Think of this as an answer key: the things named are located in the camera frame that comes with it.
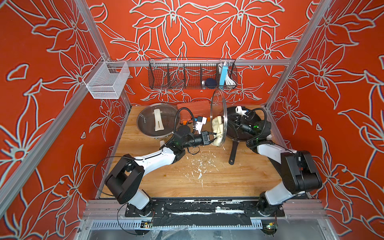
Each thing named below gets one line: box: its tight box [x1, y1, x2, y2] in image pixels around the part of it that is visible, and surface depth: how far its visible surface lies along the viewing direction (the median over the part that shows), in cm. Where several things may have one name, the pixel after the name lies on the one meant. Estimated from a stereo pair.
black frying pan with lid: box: [225, 106, 262, 165], surface depth 74 cm
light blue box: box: [219, 65, 229, 86], surface depth 89 cm
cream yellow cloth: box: [211, 116, 224, 147], surface depth 70 cm
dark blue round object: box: [205, 78, 217, 89], surface depth 97 cm
